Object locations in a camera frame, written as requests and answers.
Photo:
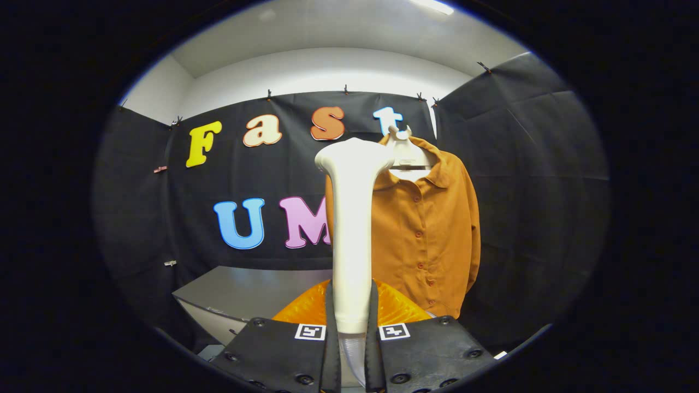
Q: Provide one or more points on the white clothes hanger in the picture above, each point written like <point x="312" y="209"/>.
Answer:
<point x="407" y="155"/>

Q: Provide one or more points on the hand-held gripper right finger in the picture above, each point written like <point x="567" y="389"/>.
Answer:
<point x="431" y="349"/>

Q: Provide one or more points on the row of black clips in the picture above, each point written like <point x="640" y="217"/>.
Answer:
<point x="345" y="89"/>

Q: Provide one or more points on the orange button shirt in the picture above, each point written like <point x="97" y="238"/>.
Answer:
<point x="426" y="218"/>

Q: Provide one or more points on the grey cabinet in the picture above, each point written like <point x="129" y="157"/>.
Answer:
<point x="246" y="289"/>

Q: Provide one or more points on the white garment steamer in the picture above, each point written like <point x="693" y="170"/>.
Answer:
<point x="352" y="245"/>

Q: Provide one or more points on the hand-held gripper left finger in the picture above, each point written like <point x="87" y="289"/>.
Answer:
<point x="273" y="349"/>

